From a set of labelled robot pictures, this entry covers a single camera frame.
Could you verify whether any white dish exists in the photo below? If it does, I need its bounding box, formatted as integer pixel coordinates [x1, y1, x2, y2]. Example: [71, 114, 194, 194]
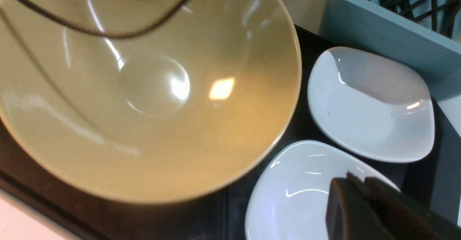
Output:
[245, 141, 395, 240]
[307, 46, 436, 163]

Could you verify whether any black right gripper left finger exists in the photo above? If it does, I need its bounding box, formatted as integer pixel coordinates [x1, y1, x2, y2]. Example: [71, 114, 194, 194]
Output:
[326, 178, 395, 240]

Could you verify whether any tan noodle bowl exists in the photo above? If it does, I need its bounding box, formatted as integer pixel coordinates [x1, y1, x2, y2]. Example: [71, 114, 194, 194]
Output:
[1, 0, 301, 204]

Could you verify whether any black cable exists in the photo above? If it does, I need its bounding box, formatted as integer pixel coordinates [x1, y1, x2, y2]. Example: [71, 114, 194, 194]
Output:
[0, 0, 209, 39]

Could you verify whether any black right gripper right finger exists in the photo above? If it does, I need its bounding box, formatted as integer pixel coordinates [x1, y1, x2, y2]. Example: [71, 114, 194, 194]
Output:
[347, 172, 460, 240]

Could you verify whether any black serving tray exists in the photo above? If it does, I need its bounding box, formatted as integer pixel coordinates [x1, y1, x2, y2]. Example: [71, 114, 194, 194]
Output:
[0, 24, 461, 240]

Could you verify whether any blue chopstick bin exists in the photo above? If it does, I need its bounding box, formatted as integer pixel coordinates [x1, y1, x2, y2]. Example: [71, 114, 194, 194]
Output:
[319, 0, 461, 100]

